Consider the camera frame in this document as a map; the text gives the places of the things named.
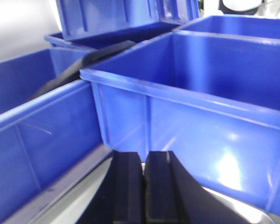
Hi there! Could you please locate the blue bin lower centre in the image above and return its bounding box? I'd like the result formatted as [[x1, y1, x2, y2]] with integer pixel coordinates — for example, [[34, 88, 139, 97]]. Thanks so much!
[[0, 48, 102, 223]]

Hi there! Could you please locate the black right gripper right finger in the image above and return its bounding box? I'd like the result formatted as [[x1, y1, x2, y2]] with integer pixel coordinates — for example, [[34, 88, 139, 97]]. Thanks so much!
[[144, 151, 250, 224]]

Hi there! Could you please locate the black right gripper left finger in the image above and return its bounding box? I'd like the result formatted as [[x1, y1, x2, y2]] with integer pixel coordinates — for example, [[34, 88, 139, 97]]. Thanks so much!
[[76, 151, 144, 224]]

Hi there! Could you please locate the blue bin lower shelf right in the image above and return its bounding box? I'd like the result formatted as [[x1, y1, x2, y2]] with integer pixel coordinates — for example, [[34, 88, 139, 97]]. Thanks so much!
[[81, 30, 280, 216]]

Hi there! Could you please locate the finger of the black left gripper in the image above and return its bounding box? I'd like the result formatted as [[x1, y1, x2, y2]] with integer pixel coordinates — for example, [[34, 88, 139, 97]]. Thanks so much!
[[29, 40, 136, 101]]

